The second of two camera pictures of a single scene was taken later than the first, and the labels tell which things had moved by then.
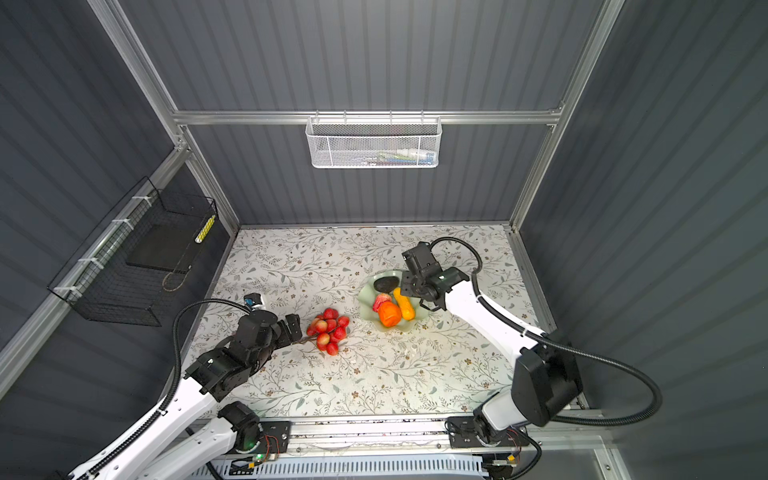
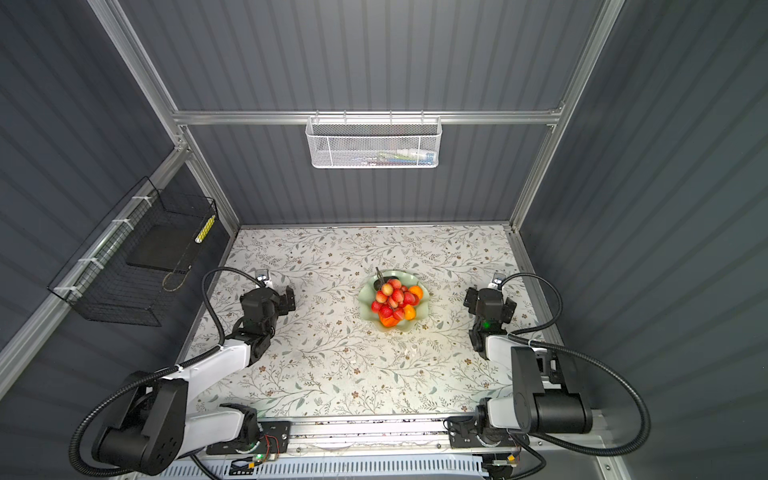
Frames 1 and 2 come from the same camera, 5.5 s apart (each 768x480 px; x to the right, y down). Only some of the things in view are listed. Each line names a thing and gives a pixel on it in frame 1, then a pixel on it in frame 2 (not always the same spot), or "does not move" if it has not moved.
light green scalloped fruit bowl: x=367 y=296 does not move
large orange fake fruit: x=389 y=314 does not move
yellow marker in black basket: x=199 y=237 does not move
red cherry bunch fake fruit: x=328 y=328 to x=392 y=298
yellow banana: x=405 y=304 does not move
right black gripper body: x=410 y=286 to x=474 y=298
